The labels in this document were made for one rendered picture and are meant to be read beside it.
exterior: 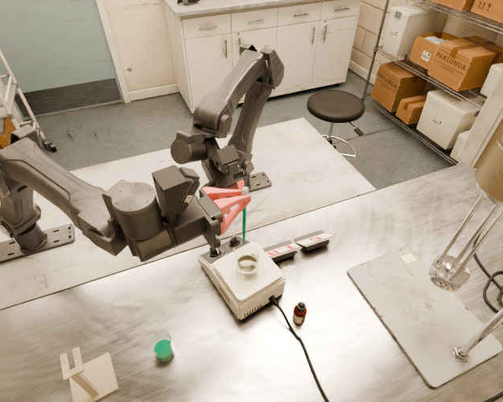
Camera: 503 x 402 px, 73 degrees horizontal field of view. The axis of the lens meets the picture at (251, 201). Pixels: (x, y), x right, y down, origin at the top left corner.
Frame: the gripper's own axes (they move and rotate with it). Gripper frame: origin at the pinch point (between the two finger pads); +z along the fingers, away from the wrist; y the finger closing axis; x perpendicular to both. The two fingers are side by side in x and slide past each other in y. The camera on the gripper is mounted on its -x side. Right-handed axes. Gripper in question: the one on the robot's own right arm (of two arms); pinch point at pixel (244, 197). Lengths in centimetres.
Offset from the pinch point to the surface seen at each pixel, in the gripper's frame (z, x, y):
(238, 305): -4.8, 25.5, -5.1
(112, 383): -32.7, 31.7, -2.9
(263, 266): 4.6, 23.4, -1.0
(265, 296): 1.8, 27.0, -5.9
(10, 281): -47, 33, 35
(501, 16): 218, 19, 63
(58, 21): 12, 50, 292
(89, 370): -36.0, 31.8, 2.2
